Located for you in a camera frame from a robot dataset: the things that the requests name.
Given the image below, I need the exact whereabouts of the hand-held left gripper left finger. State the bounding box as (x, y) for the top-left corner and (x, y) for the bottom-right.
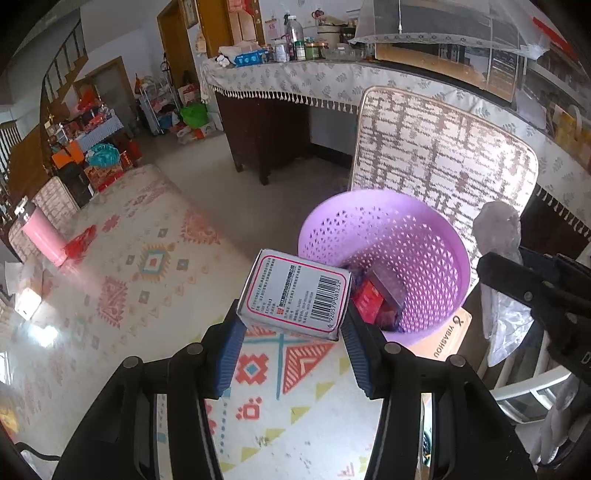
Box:
(51, 307), (247, 480)

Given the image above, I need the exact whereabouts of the table with checkered cloth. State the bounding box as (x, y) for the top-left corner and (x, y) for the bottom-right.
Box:
(69, 108), (125, 153)

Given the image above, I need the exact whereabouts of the pink thermos flask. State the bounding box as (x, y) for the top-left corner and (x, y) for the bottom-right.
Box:
(16, 205), (68, 267)

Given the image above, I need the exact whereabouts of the glass bowl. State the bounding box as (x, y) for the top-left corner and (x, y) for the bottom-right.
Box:
(321, 46), (365, 61)

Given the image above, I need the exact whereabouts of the white stool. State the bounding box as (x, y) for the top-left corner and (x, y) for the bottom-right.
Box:
(485, 364), (578, 425)

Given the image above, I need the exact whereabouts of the white medicine box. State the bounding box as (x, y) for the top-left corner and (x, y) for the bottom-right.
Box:
(236, 249), (354, 342)

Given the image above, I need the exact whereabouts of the mesh food cover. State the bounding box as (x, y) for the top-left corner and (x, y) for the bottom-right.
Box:
(348, 0), (555, 102)

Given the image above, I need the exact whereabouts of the wooden staircase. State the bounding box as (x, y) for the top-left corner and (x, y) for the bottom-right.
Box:
(0, 23), (88, 195)

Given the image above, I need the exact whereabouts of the red crumpled wrapper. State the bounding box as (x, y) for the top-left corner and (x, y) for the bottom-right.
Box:
(64, 225), (98, 259)

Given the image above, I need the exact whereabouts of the clear plastic bag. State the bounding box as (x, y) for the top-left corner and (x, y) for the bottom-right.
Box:
(472, 200), (536, 367)

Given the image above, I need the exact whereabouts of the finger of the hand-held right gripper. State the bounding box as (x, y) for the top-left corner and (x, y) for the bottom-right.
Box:
(517, 246), (561, 278)
(476, 251), (555, 324)

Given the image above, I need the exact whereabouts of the clear plastic bottle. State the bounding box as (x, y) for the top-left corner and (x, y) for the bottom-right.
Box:
(285, 15), (304, 61)

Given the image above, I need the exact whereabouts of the sideboard with floral cloth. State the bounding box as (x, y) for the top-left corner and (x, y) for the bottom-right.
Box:
(198, 58), (591, 241)

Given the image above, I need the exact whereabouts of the red cigarette carton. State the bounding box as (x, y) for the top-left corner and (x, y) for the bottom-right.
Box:
(351, 261), (407, 324)

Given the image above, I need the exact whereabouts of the teal bag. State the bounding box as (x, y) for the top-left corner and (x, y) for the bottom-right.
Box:
(88, 143), (121, 168)

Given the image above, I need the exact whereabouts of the person's right hand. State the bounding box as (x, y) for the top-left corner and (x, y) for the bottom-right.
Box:
(538, 383), (583, 467)

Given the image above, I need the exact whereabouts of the white tissue pack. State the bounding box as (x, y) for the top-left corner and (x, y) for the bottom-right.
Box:
(6, 261), (49, 319)

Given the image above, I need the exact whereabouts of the cardboard box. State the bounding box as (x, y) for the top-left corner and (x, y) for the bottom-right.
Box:
(406, 305), (476, 365)

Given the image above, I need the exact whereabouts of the purple plastic basket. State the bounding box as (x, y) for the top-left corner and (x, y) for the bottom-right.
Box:
(298, 189), (472, 346)

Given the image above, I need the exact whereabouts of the blue tissue packet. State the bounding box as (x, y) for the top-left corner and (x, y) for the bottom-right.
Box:
(235, 50), (271, 68)

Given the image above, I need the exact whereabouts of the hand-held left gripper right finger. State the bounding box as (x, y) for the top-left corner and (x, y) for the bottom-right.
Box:
(341, 305), (539, 480)

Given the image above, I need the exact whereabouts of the green bag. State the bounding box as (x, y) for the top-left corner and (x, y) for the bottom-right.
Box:
(180, 102), (209, 130)

